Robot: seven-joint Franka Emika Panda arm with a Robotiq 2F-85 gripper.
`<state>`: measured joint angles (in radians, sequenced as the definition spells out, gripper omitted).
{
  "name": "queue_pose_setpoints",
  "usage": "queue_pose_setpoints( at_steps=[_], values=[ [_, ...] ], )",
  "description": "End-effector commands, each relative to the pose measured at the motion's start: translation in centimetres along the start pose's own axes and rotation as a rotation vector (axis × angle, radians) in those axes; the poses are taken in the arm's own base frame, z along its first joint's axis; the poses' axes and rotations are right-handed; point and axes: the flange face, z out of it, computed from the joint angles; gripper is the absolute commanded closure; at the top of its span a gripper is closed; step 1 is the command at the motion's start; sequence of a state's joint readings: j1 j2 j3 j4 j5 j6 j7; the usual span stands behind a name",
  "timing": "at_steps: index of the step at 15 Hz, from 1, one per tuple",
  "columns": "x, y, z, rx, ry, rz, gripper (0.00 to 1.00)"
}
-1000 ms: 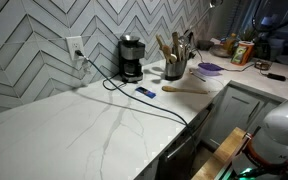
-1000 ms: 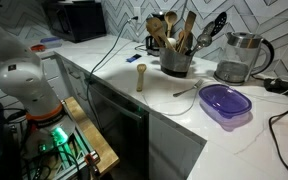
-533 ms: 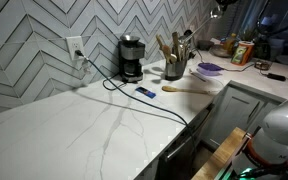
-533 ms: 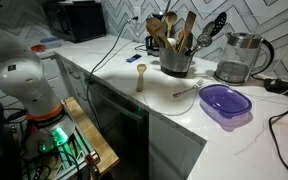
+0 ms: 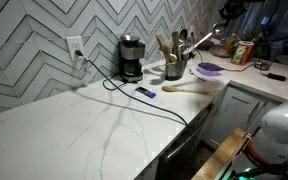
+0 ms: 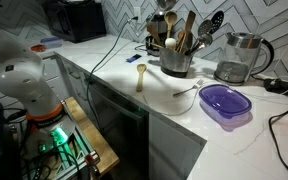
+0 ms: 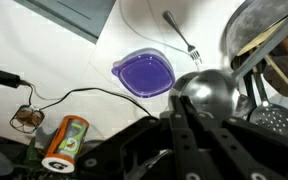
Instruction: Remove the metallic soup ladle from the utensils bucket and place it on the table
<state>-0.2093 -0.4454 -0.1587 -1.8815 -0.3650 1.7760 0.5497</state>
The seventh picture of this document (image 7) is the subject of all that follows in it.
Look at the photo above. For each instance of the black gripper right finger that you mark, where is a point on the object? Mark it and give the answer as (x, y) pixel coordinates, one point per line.
(225, 152)

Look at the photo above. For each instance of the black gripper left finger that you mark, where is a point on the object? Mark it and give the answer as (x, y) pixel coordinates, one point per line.
(184, 144)

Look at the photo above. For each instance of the metallic soup ladle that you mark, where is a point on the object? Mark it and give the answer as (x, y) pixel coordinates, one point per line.
(215, 92)

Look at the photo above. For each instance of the metal utensil bucket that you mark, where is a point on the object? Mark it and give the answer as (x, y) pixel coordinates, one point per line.
(251, 19)

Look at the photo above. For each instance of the black slotted spatula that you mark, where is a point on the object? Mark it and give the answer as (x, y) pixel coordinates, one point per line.
(268, 115)

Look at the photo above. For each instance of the purple lidded plastic container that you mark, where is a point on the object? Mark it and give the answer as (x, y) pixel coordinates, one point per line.
(145, 72)

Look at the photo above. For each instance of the silver fork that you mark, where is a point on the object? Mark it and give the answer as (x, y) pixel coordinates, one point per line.
(192, 51)

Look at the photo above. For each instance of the orange Gatorade powder canister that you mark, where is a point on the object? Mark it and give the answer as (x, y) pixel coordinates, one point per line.
(65, 146)

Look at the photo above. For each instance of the eyeglasses on counter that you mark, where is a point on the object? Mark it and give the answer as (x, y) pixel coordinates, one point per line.
(27, 119)

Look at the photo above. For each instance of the black power adapter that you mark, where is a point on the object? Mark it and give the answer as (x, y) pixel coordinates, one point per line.
(9, 79)

